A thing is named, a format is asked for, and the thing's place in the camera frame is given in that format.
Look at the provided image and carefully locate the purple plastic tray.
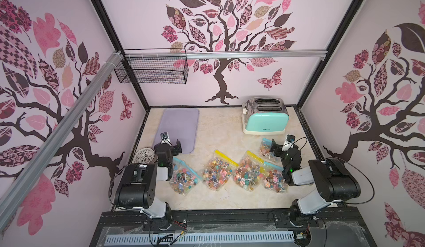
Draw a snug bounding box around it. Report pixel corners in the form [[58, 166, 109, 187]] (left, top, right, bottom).
[[153, 108, 199, 154]]

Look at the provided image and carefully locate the yellow-zip candy bag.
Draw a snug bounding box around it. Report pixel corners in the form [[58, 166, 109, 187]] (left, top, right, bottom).
[[202, 150, 239, 191], [234, 151, 264, 192]]

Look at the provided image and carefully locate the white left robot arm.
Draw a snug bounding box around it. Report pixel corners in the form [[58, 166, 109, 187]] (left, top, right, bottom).
[[110, 132, 182, 225]]

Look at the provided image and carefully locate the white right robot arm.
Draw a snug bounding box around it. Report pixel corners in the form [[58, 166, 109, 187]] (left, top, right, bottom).
[[270, 140, 361, 227]]

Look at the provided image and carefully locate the blue-zip candy bag back right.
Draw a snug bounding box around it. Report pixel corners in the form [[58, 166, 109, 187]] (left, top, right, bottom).
[[259, 138, 275, 161]]

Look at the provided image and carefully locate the blue-zip candy bag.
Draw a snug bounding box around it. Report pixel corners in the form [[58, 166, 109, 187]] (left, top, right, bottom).
[[262, 162, 288, 193], [169, 158, 201, 196], [259, 138, 275, 161]]

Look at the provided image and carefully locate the blue-zip candy bag front right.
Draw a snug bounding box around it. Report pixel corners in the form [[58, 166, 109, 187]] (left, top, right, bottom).
[[262, 162, 288, 193]]

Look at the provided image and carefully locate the blue-zip candy bag front left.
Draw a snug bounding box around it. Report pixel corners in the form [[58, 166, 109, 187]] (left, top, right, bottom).
[[169, 158, 201, 196]]

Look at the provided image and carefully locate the white round strainer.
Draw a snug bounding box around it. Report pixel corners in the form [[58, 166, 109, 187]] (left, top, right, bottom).
[[132, 147, 155, 165]]

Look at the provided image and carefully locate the mint green toaster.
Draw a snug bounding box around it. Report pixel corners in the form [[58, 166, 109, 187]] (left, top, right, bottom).
[[242, 97, 290, 135]]

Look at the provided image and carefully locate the white slotted cable duct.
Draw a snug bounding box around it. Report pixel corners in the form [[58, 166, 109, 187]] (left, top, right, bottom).
[[104, 231, 295, 247]]

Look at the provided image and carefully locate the black wire basket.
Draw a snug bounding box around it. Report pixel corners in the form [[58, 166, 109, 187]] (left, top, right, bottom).
[[115, 48, 189, 84]]

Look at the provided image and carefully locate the aluminium rail back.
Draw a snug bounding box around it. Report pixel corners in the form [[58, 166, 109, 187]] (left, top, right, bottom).
[[125, 50, 328, 59]]

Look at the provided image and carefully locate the aluminium rail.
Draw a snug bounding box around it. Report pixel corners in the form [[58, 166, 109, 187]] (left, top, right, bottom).
[[1, 51, 123, 229], [125, 50, 328, 59]]

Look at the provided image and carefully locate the aluminium rail left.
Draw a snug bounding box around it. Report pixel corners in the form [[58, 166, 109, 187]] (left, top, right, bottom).
[[1, 51, 123, 229]]

